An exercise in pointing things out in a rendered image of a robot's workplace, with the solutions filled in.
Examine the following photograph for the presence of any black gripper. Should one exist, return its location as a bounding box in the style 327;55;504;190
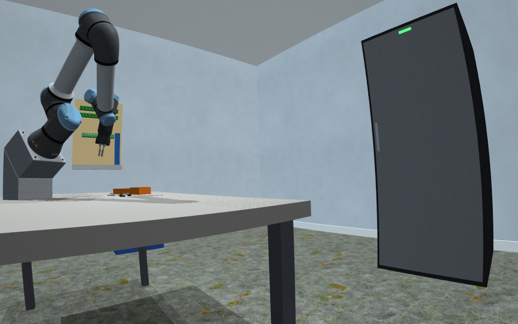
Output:
95;122;114;157

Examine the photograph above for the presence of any orange rack of labelled bins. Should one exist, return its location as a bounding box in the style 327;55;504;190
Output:
113;187;151;195

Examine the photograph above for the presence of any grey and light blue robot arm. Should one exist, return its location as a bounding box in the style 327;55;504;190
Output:
27;9;119;159

